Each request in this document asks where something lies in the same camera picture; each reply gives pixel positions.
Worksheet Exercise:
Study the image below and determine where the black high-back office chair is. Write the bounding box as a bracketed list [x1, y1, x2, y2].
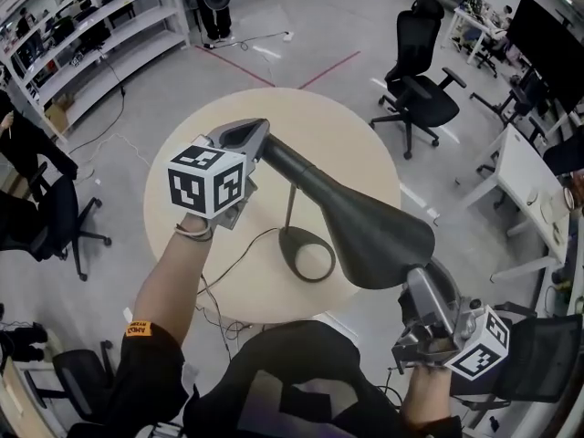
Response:
[368, 0, 469, 162]

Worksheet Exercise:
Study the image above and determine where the person's black top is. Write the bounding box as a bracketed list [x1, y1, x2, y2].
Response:
[68, 319, 463, 438]

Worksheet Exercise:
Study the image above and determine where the black desk lamp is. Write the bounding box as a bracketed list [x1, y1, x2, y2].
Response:
[262, 133, 437, 291]

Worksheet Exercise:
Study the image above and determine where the person's left forearm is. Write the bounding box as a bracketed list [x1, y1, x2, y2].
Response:
[131, 212, 215, 351]

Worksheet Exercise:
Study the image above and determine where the black floor cable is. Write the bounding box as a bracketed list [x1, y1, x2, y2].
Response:
[68, 47, 128, 155]

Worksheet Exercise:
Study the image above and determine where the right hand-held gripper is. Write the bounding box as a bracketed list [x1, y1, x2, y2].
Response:
[391, 266, 511, 381]

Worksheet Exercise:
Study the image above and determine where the cardboard box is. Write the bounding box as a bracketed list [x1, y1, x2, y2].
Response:
[43, 94, 75, 134]

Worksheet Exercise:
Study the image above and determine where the hair tie on wrist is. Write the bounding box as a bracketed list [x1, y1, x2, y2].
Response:
[173, 223, 214, 244]

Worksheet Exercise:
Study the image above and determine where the large black monitor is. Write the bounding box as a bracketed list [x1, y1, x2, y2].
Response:
[505, 0, 584, 117]

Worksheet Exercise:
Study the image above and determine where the white desk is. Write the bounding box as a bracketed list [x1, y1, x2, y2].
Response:
[441, 5, 508, 66]
[454, 122, 572, 284]

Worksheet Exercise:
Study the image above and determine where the person's right forearm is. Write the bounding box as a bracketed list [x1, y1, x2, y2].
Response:
[400, 365, 454, 426]

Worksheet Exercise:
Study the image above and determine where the black lamp power cable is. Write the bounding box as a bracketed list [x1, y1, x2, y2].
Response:
[195, 226, 280, 297]

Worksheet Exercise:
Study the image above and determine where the white storage shelf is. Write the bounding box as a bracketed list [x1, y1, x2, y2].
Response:
[0, 0, 192, 141]

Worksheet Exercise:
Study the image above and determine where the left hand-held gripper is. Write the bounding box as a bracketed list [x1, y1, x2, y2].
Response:
[166, 118, 271, 233]

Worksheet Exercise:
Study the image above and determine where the black mesh office chair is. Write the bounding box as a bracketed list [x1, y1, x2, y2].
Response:
[450, 302, 584, 430]

